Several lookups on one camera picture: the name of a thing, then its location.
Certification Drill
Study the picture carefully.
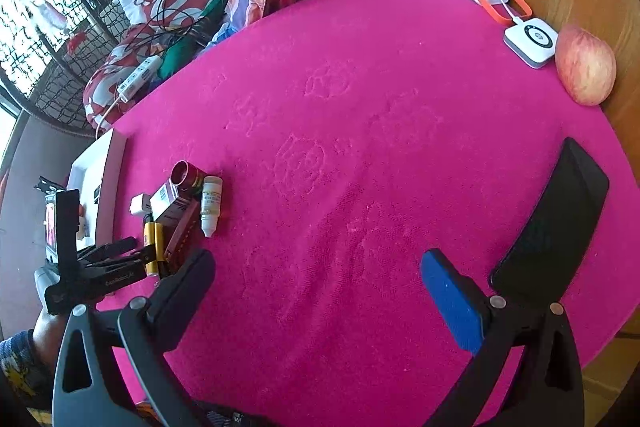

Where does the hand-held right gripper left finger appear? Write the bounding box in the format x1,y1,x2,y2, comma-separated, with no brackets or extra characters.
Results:
52,248,217,427

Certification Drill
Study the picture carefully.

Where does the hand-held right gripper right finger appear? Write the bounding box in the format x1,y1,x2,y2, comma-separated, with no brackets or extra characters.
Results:
420,248,586,427

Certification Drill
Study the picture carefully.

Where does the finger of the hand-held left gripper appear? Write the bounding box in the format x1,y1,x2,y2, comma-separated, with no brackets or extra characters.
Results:
76,236,139,262
75,245,157,299

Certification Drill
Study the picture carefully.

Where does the white plug adapter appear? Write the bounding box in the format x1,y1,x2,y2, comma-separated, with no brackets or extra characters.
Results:
128,193,154,217

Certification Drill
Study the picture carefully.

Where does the long red box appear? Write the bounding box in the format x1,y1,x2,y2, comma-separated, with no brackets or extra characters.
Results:
159,199,202,276

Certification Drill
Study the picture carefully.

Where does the small white maroon box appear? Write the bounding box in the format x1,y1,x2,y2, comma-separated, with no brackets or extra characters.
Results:
149,180,194,224

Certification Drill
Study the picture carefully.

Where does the white tray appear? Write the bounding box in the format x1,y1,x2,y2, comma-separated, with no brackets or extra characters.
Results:
67,127,127,254

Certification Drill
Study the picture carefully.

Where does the white dropper bottle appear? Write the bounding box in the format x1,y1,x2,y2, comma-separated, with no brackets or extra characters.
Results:
199,175,224,238

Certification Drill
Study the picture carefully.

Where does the dark red jar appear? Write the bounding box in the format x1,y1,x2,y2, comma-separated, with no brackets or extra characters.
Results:
171,160,206,194

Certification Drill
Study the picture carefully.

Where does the person's left forearm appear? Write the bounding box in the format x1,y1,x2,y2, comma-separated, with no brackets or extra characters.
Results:
0,307,69,414

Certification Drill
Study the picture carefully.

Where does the black smartphone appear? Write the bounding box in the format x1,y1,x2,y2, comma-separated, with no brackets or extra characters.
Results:
489,137,611,309

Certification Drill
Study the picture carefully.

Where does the red white seat cushion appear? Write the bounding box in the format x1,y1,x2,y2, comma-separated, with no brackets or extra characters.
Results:
82,24,167,131

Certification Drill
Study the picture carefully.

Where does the white power strip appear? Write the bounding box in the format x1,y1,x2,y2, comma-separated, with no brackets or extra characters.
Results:
94,55,164,140

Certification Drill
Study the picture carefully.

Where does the pink tablecloth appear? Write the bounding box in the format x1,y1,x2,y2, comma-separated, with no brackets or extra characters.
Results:
95,0,624,427

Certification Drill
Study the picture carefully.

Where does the green cloth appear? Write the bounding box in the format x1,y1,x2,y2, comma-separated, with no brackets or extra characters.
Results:
159,0,229,81

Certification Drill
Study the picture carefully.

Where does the window with metal grille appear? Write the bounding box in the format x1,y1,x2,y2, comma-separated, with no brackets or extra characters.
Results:
0,0,117,108

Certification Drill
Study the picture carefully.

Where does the red apple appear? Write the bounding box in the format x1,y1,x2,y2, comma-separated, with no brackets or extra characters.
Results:
555,24,618,107

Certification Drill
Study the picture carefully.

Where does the white square device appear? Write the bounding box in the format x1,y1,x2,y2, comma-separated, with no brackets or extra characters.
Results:
503,17,559,70

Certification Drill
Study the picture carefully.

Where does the orange strap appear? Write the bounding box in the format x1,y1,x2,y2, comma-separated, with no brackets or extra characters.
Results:
477,0,533,26

